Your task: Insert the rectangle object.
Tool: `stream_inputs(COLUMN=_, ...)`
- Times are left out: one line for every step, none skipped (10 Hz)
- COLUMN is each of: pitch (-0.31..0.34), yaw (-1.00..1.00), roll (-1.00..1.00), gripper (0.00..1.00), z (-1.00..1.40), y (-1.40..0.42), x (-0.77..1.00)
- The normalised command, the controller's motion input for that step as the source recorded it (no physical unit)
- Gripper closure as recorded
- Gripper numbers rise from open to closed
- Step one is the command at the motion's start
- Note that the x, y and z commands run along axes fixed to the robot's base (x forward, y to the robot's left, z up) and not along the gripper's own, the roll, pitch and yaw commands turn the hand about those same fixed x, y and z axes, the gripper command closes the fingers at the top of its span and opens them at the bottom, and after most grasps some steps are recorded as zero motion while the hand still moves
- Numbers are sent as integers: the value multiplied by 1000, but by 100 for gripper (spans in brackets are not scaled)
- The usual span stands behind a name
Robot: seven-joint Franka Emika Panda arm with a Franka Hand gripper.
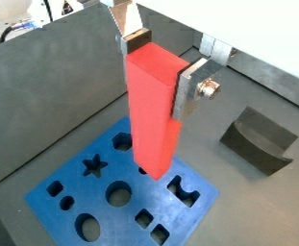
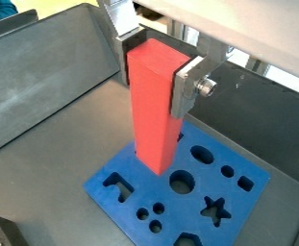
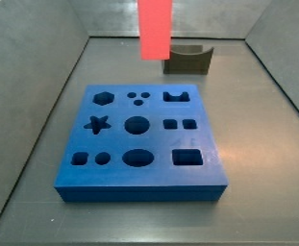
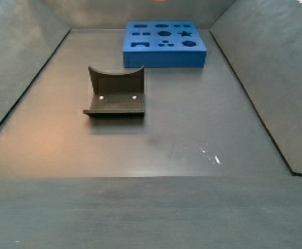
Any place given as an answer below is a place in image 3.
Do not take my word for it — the red rectangular block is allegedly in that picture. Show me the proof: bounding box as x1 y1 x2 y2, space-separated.
138 0 173 60

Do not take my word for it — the blue shape sorter board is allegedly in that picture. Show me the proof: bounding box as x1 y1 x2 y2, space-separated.
54 85 229 202

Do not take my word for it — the dark grey curved holder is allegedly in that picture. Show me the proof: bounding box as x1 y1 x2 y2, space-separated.
164 45 216 75

